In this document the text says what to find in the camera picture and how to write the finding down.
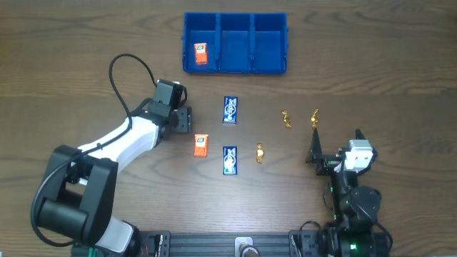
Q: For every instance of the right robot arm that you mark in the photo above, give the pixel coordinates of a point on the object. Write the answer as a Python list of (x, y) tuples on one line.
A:
[(360, 201)]

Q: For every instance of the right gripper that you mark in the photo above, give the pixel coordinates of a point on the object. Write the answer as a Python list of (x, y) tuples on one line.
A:
[(326, 164)]

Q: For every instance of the mounting rail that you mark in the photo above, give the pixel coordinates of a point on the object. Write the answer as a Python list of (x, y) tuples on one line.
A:
[(207, 244)]

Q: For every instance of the gold wrapped candy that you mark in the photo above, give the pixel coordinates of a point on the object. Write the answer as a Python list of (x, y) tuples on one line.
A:
[(260, 153), (315, 118), (286, 119)]

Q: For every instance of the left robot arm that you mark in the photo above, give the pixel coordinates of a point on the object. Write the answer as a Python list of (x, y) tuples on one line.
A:
[(139, 137)]

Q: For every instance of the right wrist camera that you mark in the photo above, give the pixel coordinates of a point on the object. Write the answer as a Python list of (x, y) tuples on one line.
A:
[(358, 153)]

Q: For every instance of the blue candy pack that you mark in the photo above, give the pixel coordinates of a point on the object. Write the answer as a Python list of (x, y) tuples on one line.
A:
[(230, 160), (230, 110)]

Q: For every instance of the orange candy box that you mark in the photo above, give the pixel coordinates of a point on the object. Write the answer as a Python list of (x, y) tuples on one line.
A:
[(201, 55), (201, 146)]

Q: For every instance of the blue tray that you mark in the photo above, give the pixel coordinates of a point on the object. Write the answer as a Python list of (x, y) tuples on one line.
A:
[(235, 53)]

